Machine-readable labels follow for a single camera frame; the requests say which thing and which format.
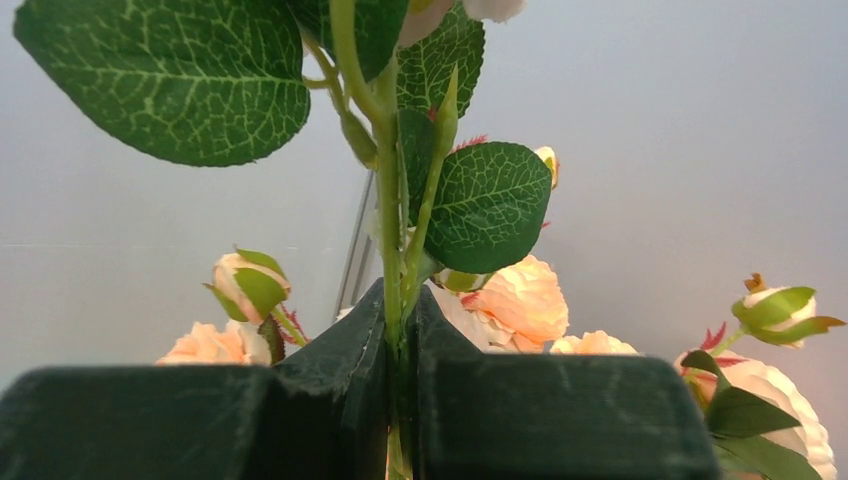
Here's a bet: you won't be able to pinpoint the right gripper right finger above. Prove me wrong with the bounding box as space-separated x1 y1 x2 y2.
414 288 721 479

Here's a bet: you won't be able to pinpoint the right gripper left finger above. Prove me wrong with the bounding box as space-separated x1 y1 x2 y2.
1 281 388 479

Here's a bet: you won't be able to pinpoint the large pink rose stem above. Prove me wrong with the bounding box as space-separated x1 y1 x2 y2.
13 1 552 479

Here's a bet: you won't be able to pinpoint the peach artificial roses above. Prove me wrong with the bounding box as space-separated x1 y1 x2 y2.
161 249 838 479

